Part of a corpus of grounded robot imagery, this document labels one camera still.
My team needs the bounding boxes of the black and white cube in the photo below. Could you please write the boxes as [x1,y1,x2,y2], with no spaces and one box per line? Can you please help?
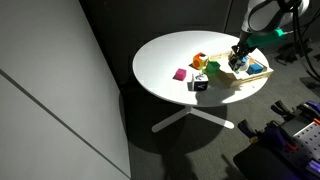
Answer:
[187,72,210,92]

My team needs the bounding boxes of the black robot cart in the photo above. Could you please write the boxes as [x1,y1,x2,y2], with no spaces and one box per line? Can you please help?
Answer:
[233,99,320,180]

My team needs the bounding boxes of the white table base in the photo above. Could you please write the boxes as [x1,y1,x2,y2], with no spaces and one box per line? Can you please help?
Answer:
[151,104,235,134]

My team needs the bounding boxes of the pink block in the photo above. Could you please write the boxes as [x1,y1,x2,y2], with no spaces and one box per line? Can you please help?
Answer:
[172,68,188,82]

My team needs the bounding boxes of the wooden tray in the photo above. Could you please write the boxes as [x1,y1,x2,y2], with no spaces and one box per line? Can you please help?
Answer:
[208,50,275,89]

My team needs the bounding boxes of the green block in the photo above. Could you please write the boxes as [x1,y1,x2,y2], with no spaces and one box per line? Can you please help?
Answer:
[203,60,221,77]

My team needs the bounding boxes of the black cable bundle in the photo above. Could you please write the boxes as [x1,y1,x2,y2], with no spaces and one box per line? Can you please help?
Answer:
[289,0,320,81]

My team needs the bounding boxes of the blue orange bar clamp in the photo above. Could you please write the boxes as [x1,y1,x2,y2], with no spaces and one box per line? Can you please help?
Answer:
[237,118,260,140]
[270,99,292,118]

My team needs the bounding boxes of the blue block with six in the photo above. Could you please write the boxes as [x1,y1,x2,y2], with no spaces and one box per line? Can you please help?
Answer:
[247,63,264,75]

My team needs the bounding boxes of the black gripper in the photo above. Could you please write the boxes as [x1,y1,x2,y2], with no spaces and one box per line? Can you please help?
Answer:
[228,39,258,72]

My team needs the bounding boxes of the orange green patterned cube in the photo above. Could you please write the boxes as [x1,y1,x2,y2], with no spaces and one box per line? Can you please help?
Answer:
[192,52,210,70]

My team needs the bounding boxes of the black floor stand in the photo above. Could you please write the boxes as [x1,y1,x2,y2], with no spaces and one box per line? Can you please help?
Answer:
[274,41,303,66]

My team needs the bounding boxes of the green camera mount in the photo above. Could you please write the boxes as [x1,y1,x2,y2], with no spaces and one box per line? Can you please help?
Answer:
[246,28,288,48]

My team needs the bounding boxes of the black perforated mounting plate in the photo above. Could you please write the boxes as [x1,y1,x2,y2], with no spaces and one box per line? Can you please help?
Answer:
[283,116,320,158]

